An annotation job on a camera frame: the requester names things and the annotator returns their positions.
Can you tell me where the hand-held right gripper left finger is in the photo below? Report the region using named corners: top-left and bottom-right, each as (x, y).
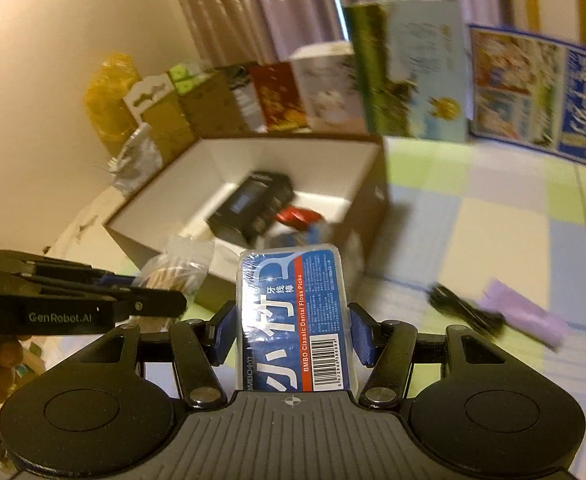
top-left (60, 302), bottom-right (239, 408)

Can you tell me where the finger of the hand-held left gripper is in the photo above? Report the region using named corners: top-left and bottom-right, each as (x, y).
top-left (116, 289), bottom-right (189, 319)
top-left (96, 271), bottom-right (139, 288)

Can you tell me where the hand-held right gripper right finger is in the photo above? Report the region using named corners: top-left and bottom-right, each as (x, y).
top-left (347, 302), bottom-right (524, 408)

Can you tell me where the clear bag of wooden sticks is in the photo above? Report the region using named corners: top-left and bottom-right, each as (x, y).
top-left (133, 234), bottom-right (216, 331)

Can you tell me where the clear floss pick box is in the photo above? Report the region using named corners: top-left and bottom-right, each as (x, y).
top-left (235, 242), bottom-right (361, 396)

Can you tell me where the black product box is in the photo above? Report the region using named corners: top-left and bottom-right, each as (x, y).
top-left (205, 171), bottom-right (295, 243)

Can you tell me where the red snack packet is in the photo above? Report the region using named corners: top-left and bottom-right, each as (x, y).
top-left (275, 206), bottom-right (321, 231)

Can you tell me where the cardboard box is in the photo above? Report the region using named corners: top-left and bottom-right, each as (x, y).
top-left (102, 135), bottom-right (389, 311)

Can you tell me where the person's left hand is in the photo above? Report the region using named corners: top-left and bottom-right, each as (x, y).
top-left (0, 340), bottom-right (24, 402)

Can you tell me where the silver foil bag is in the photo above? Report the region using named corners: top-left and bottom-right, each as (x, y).
top-left (108, 122), bottom-right (166, 191)

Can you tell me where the purple packet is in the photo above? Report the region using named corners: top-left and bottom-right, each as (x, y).
top-left (478, 279), bottom-right (568, 350)

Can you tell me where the checked tablecloth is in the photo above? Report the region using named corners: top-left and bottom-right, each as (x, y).
top-left (38, 137), bottom-right (586, 411)

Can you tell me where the yellow plastic bag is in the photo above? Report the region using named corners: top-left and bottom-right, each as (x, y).
top-left (84, 52), bottom-right (144, 156)

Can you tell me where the plain brown carton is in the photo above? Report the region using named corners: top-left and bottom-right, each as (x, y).
top-left (178, 67), bottom-right (249, 141)

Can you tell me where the green patterned carton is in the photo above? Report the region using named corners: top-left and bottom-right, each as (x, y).
top-left (168, 60), bottom-right (219, 96)

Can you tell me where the red-brown carton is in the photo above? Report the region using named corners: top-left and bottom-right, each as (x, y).
top-left (250, 62), bottom-right (308, 133)

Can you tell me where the green and blue carton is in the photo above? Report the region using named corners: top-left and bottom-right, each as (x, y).
top-left (345, 0), bottom-right (471, 143)

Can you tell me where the blue illustrated carton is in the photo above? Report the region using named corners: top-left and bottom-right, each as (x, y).
top-left (468, 24), bottom-right (586, 168)

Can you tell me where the purple curtain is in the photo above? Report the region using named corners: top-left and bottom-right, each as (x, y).
top-left (163, 0), bottom-right (511, 68)

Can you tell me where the brown carton with white handle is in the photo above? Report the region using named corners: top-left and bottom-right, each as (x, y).
top-left (123, 72), bottom-right (199, 171)

